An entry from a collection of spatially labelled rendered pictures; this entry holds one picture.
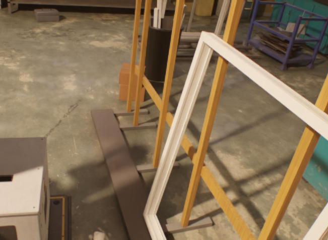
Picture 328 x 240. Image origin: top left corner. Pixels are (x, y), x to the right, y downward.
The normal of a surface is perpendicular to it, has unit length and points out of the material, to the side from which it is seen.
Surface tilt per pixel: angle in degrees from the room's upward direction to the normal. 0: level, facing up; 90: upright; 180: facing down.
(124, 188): 0
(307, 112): 82
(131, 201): 0
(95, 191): 0
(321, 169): 90
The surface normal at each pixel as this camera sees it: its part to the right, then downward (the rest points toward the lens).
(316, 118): -0.92, -0.06
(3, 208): 0.12, -0.85
